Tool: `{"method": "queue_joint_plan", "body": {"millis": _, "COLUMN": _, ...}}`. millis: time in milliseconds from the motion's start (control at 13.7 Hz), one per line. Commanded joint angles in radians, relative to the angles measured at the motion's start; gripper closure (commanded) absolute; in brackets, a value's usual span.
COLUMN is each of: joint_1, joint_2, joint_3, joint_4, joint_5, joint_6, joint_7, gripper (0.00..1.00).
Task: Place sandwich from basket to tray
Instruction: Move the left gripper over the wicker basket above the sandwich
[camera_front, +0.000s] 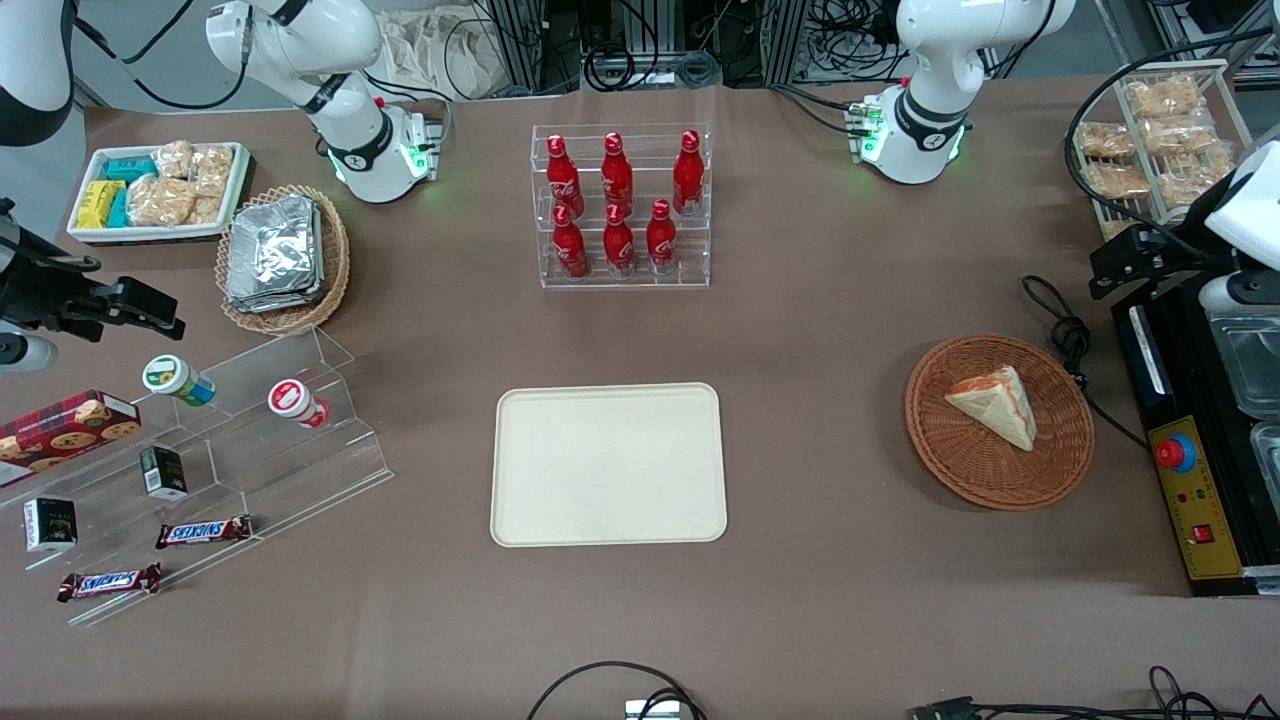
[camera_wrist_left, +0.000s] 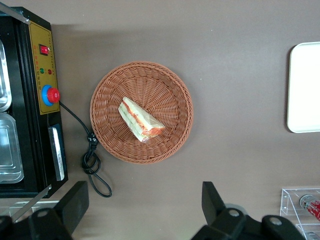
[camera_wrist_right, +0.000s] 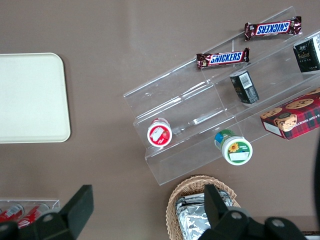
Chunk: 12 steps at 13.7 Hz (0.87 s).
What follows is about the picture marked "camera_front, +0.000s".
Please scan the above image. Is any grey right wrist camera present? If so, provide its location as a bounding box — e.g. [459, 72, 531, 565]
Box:
[0, 334, 57, 373]

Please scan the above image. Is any triangular sandwich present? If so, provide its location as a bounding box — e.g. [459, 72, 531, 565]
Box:
[945, 365, 1039, 452]

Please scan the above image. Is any white cloth bag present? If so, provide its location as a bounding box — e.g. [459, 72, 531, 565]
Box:
[380, 10, 506, 101]

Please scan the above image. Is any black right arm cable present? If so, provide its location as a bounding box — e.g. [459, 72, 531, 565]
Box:
[70, 0, 251, 111]

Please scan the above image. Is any red cola bottle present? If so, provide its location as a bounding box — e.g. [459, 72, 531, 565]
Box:
[603, 203, 637, 278]
[645, 198, 679, 276]
[545, 133, 586, 219]
[672, 129, 705, 217]
[552, 205, 591, 280]
[600, 131, 635, 216]

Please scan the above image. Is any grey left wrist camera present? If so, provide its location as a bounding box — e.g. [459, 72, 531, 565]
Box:
[1198, 274, 1253, 313]

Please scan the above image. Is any oval tan wicker basket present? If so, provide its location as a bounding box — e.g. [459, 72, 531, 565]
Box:
[215, 184, 351, 336]

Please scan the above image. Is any yellow snack packet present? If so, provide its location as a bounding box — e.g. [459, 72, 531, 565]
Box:
[77, 180, 126, 229]

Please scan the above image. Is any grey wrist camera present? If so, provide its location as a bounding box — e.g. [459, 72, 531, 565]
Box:
[1198, 274, 1253, 313]
[0, 334, 57, 373]

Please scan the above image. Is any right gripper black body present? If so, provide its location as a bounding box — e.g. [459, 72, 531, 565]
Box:
[0, 228, 101, 301]

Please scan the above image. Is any Snickers chocolate bar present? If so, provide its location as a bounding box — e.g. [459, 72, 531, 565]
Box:
[57, 563, 163, 603]
[155, 515, 253, 550]

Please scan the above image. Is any black connector with cables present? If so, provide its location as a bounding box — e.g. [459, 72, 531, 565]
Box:
[908, 665, 1280, 720]

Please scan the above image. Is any black looped cable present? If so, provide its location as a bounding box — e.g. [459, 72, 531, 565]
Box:
[527, 662, 706, 720]

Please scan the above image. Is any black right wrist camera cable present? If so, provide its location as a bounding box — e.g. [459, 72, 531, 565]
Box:
[0, 250, 101, 273]

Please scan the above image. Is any cream plastic serving tray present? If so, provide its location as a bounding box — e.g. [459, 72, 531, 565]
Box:
[490, 382, 728, 548]

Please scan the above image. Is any clear plastic container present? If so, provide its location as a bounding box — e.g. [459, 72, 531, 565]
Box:
[1205, 310, 1280, 421]
[1250, 420, 1280, 491]

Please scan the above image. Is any white rectangular snack bin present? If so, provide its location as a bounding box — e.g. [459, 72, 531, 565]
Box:
[66, 142, 251, 246]

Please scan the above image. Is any small black drink carton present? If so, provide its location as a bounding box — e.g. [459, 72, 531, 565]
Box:
[139, 445, 189, 501]
[23, 497, 79, 554]

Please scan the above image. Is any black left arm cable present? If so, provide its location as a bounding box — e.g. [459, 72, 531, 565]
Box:
[1063, 25, 1280, 246]

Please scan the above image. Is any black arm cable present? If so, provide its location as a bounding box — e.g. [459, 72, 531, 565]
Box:
[70, 0, 251, 111]
[1063, 25, 1280, 246]

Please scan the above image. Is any red lid yogurt cup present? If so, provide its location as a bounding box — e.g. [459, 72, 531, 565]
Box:
[267, 379, 331, 430]

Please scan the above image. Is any black machine with yellow panel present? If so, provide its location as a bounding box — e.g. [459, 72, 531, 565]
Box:
[1112, 285, 1280, 598]

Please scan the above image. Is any black cable coil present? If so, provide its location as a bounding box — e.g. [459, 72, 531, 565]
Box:
[585, 45, 636, 91]

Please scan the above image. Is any round brown wicker basket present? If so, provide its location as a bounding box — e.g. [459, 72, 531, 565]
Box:
[905, 333, 1096, 512]

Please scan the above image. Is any white wire rack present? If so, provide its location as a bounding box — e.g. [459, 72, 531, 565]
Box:
[1075, 60, 1256, 241]

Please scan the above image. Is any red tartan cookie box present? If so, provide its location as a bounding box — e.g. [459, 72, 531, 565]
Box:
[0, 390, 142, 488]

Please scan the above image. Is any black machine power cable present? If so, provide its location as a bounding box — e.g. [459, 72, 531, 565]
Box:
[1022, 275, 1151, 451]

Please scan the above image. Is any clear acrylic stepped shelf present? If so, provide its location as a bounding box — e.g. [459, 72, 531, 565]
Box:
[0, 323, 394, 628]

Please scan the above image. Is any green lid yogurt cup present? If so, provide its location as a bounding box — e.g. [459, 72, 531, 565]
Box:
[142, 354, 217, 407]

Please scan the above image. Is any clear acrylic bottle rack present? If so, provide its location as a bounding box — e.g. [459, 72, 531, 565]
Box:
[531, 123, 713, 291]

